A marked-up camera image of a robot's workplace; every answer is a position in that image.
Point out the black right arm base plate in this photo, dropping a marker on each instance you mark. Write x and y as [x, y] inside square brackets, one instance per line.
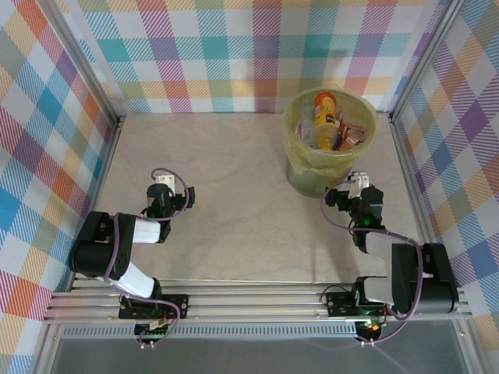
[339, 304]

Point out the aluminium side rail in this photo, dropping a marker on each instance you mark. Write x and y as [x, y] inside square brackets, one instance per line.
[105, 163]
[419, 202]

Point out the aluminium frame post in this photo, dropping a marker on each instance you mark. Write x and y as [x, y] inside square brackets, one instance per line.
[425, 58]
[83, 64]

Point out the orange juice bottle yellow cap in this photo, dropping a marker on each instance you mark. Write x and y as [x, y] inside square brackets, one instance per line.
[325, 117]

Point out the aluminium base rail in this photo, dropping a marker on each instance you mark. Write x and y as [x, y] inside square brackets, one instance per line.
[253, 302]

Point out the right controller circuit board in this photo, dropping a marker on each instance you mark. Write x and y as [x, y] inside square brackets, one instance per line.
[370, 329]

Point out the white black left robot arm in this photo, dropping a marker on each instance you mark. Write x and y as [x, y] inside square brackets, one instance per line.
[97, 249]

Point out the bin with yellow plastic liner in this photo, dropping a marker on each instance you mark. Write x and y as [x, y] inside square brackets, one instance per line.
[300, 159]

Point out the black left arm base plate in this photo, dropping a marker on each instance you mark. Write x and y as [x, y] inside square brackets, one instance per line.
[177, 305]

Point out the left controller circuit board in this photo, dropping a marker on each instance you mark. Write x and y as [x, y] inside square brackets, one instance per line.
[154, 333]

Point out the red snack packet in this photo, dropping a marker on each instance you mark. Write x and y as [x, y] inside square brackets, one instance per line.
[352, 136]

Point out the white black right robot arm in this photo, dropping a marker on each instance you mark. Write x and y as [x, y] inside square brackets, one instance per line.
[432, 272]

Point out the controller circuit board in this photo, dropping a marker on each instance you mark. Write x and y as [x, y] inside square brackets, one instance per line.
[370, 329]
[154, 333]

